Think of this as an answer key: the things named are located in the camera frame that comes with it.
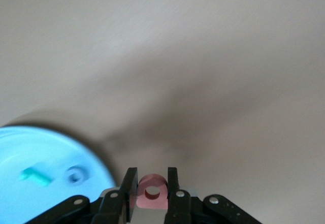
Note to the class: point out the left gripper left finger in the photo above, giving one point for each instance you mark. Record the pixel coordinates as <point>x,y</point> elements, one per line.
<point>114,208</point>

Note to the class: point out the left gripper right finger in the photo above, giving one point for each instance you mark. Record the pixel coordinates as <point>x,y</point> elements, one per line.
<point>177,208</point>

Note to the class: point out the pink foam letter p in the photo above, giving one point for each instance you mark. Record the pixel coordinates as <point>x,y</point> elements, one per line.
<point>152,203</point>

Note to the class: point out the blue foam letter o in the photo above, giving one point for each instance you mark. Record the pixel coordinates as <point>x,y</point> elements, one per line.
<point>75,175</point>

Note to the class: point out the teal foam letter j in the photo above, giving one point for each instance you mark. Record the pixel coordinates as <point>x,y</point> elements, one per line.
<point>33,175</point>

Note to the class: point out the blue plate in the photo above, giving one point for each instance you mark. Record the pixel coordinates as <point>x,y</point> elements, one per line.
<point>38,147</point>

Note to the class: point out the brown table cover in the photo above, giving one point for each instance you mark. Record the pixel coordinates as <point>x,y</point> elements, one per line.
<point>162,56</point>

